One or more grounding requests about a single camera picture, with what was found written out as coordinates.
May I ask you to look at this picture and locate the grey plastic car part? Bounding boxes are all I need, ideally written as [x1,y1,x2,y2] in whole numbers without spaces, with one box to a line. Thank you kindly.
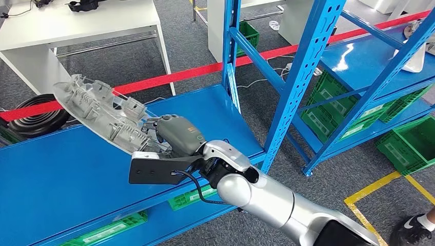
[403,19,435,57]

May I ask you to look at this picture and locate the silver plastic wheel hubcap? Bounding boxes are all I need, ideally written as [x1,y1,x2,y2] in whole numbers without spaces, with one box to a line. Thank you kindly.
[52,73,175,160]

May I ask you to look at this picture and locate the white table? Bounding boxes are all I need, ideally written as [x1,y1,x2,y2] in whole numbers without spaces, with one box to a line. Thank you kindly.
[357,0,435,19]
[0,0,176,97]

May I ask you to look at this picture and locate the yellow floor tape square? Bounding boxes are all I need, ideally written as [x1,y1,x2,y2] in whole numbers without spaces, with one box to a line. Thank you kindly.
[344,171,435,246]

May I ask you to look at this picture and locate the red barrier belt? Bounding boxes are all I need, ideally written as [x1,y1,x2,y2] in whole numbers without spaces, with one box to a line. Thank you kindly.
[0,9,432,122]

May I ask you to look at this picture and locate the white plastic car part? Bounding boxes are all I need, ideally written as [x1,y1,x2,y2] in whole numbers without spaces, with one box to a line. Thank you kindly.
[392,39,426,74]

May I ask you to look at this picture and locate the white cabinet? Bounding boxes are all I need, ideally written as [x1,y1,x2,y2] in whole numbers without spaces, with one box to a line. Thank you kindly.
[207,0,284,64]
[278,0,325,46]

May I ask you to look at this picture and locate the pale wrist camera on bracket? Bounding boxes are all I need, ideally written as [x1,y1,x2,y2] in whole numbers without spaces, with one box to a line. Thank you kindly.
[128,151,205,187]

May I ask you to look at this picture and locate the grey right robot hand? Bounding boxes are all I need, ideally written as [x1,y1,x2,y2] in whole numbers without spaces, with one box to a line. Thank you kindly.
[141,114,208,158]

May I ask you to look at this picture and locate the blue metal shelf rack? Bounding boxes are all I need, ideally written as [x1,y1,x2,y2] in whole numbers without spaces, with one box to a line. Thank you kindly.
[0,0,349,246]
[289,10,435,177]

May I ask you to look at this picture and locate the person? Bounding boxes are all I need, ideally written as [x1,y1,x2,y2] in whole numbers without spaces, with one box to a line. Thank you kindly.
[389,207,435,246]

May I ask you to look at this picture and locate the white cable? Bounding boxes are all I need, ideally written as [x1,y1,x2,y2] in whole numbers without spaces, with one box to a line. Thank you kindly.
[236,54,322,90]

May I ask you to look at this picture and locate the black camera cable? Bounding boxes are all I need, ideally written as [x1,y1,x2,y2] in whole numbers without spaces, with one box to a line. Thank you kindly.
[171,170,239,206]

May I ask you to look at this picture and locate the black ribbed rubber ring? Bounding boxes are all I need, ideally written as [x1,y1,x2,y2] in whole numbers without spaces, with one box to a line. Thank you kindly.
[7,94,72,139]

